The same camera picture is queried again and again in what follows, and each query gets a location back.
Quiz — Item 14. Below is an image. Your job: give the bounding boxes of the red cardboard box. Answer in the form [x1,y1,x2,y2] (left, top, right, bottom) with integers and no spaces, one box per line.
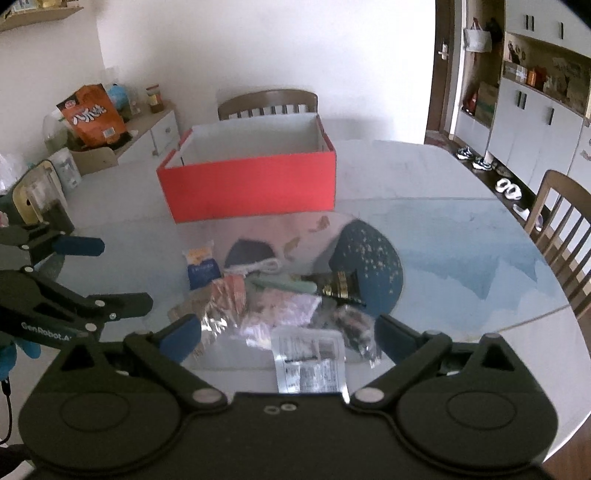
[156,113,337,223]

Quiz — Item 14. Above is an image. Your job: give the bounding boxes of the blue globe toy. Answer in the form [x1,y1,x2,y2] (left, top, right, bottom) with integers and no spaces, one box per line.
[106,84,129,111]

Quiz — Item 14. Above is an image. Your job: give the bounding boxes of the white side cabinet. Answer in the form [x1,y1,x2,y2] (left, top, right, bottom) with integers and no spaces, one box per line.
[115,101,180,165]

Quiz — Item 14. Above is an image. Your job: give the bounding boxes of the silver triangular snack bag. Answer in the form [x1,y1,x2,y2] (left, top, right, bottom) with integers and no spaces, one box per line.
[167,275,247,356]

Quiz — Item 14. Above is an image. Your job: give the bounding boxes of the wooden chair behind box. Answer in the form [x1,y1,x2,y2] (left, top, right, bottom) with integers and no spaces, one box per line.
[217,89,318,121]

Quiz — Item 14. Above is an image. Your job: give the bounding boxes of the orange chip bag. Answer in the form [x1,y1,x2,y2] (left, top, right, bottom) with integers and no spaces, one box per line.
[56,84,127,148]

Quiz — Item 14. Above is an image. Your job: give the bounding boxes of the white wall cabinet unit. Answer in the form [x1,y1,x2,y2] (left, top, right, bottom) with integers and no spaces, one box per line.
[452,1,590,191]

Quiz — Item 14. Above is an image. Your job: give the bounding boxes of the wooden chair at right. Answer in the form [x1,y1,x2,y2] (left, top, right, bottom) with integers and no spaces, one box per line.
[525,170,590,319]

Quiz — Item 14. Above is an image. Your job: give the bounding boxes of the red lidded sauce jar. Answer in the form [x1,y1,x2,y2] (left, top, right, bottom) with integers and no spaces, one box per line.
[145,84,165,114]

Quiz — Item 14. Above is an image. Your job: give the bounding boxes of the pink printed snack bag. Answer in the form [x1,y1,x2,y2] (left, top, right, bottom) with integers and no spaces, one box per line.
[238,288,322,350]

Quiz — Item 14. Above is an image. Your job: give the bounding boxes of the white hanging tote bag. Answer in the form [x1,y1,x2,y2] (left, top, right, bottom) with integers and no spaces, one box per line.
[464,17,492,53]

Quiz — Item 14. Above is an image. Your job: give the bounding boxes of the blue white snack packet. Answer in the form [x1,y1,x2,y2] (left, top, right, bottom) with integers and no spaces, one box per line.
[183,241,221,290]

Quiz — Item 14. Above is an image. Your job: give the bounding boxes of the white USB cable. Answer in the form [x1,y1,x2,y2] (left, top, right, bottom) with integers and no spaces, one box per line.
[223,256,284,278]

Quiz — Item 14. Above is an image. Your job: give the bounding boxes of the clear dark snack packet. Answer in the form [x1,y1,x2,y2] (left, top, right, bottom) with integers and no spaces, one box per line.
[315,305,382,368]

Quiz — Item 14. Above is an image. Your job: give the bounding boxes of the mint green flat tool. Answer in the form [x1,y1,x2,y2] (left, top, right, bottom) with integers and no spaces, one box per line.
[247,274,318,295]

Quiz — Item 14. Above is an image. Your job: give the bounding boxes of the black gold snack packet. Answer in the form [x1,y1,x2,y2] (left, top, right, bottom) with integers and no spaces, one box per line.
[301,270,366,306]

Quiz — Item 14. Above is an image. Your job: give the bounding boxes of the clear labelled snack bag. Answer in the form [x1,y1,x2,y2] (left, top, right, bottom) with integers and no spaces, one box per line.
[270,327,349,402]

